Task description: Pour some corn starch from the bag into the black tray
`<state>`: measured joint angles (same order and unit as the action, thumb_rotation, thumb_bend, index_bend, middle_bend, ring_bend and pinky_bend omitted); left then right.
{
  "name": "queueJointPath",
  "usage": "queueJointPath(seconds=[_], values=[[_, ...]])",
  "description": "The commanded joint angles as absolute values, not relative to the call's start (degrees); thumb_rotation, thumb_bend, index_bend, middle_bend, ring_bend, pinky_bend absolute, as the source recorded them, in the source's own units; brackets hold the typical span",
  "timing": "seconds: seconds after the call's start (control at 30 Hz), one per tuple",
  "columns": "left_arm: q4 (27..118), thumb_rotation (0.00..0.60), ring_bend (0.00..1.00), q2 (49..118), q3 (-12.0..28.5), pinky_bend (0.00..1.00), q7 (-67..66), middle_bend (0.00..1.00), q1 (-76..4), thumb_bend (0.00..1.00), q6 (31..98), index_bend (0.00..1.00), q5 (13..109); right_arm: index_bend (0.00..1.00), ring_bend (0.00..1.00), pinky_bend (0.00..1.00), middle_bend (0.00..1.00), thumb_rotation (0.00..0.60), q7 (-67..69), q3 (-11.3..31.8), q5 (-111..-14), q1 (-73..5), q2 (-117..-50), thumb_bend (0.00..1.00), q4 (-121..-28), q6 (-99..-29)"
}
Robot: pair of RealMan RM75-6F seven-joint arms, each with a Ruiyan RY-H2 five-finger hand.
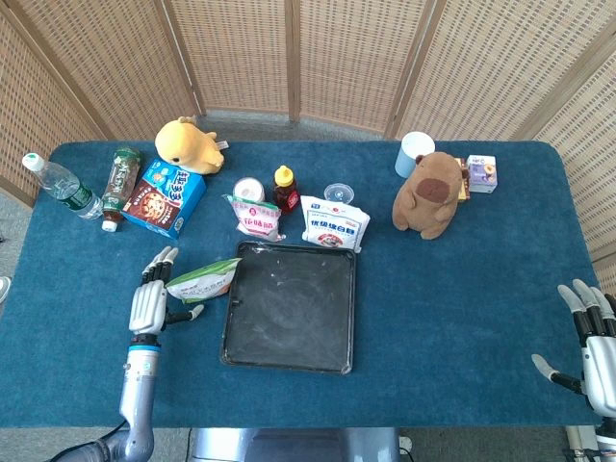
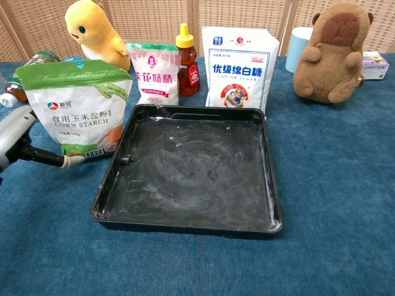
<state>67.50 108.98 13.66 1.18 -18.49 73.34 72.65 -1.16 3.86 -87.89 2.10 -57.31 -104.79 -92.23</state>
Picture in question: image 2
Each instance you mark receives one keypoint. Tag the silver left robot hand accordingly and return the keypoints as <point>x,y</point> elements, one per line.
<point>14,132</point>

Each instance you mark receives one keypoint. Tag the green white corn starch bag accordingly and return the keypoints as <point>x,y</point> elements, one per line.
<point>77,101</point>

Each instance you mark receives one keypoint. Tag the amber drink bottle white cap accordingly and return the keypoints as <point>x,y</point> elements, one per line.
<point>14,91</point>

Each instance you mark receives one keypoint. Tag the dark green labelled bottle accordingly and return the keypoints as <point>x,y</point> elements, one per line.
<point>43,57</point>

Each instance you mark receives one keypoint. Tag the blue snack box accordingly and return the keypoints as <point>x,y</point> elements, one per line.
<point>72,58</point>

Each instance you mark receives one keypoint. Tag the yellow plush toy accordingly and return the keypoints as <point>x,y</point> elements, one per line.
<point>95,34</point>

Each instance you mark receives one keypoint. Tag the pink white seasoning bag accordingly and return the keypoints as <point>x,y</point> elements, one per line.
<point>157,77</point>

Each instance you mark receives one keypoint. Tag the wooden rattan folding screen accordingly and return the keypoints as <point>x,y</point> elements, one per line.
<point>154,18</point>

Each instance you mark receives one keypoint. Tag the black square plastic tray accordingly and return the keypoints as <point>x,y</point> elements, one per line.
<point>191,172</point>

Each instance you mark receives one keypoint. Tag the bear-shaped honey bottle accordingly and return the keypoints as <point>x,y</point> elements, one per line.
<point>187,68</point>

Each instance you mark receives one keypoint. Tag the white caster sugar bag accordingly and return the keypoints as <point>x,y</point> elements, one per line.
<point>237,61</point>

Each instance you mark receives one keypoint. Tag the light blue cup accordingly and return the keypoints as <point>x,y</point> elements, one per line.
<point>296,49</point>

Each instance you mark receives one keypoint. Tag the blue table cloth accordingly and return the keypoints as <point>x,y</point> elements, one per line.
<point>324,185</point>

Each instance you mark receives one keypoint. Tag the brown capybara plush toy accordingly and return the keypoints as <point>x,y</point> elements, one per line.
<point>333,61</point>

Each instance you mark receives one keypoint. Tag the small purple white box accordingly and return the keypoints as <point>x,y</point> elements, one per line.
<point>375,66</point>

